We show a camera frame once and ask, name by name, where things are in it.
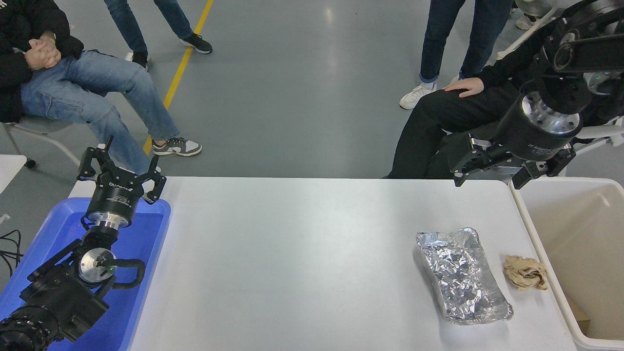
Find grey metal chair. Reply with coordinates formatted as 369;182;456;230
0;113;91;169

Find person's right hand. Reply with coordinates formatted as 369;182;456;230
443;77;485;98
24;46;62;70

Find large pale bin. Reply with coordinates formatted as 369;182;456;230
508;176;624;351

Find standing person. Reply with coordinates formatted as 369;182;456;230
399;0;515;110
103;0;214;69

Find white side table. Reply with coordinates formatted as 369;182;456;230
0;155;28;195

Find seated person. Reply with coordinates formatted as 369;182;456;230
0;0;203;176
387;45;624;180

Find crumpled tan paper ball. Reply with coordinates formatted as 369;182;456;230
503;254;549;292

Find blue plastic tray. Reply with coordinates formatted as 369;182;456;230
0;197;172;351

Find silver foil tray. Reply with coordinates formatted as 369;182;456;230
415;227;514;326

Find black cables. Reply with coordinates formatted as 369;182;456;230
0;229;23;278

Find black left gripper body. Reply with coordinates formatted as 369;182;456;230
87;168;147;223

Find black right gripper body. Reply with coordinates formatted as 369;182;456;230
493;99;581;161

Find person's left hand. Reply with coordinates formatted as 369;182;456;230
28;31;58;55

